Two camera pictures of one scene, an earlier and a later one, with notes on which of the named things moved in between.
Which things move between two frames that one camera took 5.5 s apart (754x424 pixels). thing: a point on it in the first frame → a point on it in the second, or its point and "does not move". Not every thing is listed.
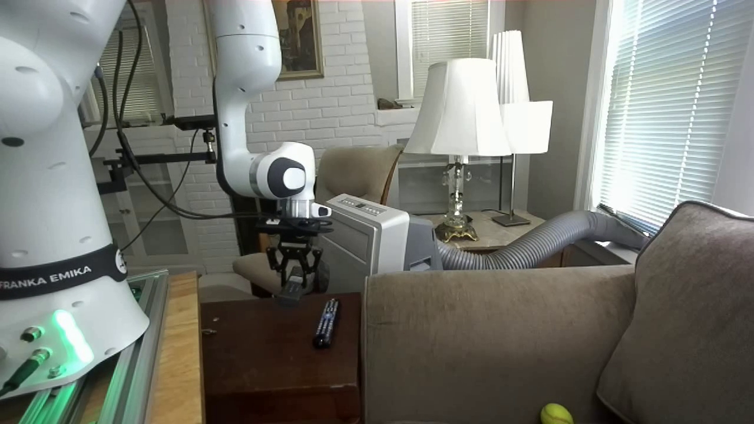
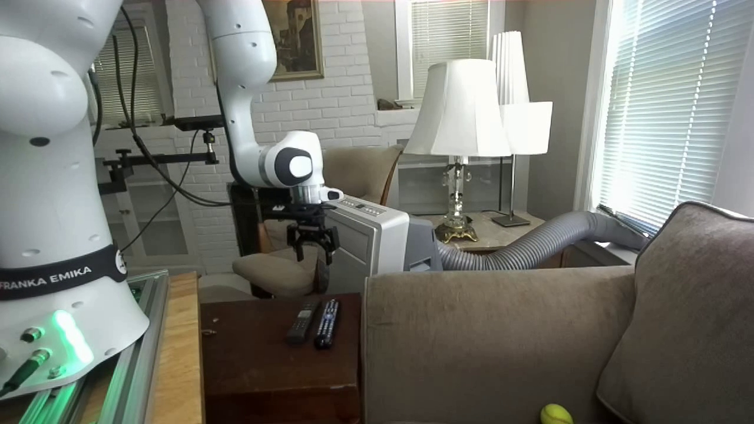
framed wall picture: (301, 38) does not move
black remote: (294, 281) → (301, 322)
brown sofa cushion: (686, 353) does not move
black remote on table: (327, 322) does not move
